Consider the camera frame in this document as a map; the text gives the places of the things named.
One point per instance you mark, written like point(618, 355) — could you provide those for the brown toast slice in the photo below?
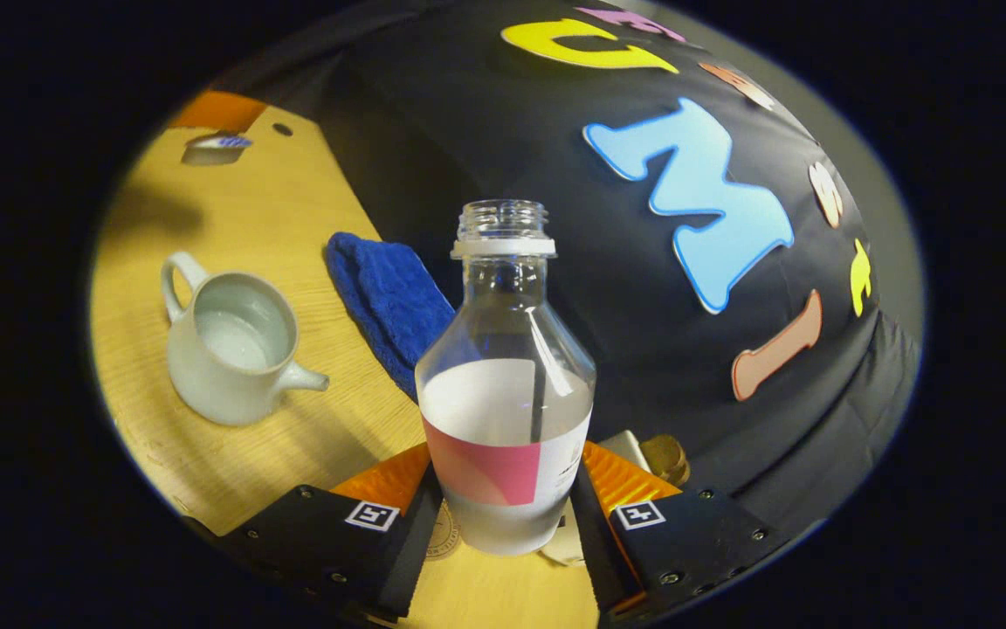
point(658, 454)
point(678, 467)

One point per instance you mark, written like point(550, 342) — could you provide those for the clear plastic water bottle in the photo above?
point(503, 411)

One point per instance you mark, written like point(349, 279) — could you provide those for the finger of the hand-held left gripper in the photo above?
point(219, 112)

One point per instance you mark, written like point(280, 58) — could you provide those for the white ceramic teacup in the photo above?
point(206, 384)

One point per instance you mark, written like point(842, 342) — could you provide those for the blue folded towel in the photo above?
point(381, 297)

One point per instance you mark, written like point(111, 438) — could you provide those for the black backdrop cloth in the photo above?
point(625, 288)

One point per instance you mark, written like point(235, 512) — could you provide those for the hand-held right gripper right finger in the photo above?
point(599, 550)

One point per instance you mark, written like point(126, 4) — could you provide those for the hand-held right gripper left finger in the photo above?
point(403, 559)

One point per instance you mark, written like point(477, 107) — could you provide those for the white toaster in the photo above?
point(566, 549)

